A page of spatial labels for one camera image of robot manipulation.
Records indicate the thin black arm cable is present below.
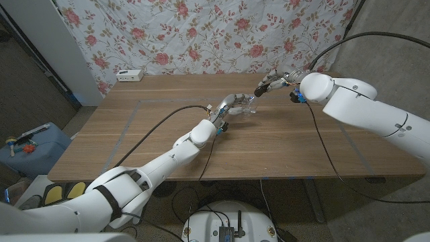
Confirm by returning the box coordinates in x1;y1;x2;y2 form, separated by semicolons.
304;102;430;204
174;134;221;242

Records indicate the black backdrop pole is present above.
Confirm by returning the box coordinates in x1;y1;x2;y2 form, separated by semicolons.
342;0;366;34

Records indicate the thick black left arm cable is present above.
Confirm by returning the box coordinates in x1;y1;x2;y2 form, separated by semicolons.
113;105;212;168

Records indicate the round black floor fan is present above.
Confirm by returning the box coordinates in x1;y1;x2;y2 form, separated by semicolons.
150;181;177;199

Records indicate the blue storage box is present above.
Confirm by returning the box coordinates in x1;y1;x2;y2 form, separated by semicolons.
0;122;73;181

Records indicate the white power strip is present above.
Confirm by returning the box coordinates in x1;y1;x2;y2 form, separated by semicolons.
116;69;144;83

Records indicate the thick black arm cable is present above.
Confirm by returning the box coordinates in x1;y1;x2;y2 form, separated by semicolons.
308;31;430;72
113;105;212;168

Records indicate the yellow and black pad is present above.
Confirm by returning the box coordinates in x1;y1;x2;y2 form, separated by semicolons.
41;181;87;206

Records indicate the white robot torso base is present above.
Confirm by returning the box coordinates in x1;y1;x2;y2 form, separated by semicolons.
181;200;280;242

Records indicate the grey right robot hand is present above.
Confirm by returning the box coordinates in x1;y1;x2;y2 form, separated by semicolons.
257;65;312;93

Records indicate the white wall panel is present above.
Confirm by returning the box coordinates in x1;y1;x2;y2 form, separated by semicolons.
0;0;104;107

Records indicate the yellow toy maraca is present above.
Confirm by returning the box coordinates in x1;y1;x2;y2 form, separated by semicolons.
5;135;18;157

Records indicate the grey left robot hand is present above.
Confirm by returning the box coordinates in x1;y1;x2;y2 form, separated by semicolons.
210;93;258;130

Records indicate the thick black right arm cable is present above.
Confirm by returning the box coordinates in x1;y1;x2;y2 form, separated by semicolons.
308;31;430;72

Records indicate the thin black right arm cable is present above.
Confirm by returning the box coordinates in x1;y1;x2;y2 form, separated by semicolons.
304;102;430;204

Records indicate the floral backdrop cloth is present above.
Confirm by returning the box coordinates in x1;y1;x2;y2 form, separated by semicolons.
55;0;359;97

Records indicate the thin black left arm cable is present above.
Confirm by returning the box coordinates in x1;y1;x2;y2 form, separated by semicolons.
174;134;221;242

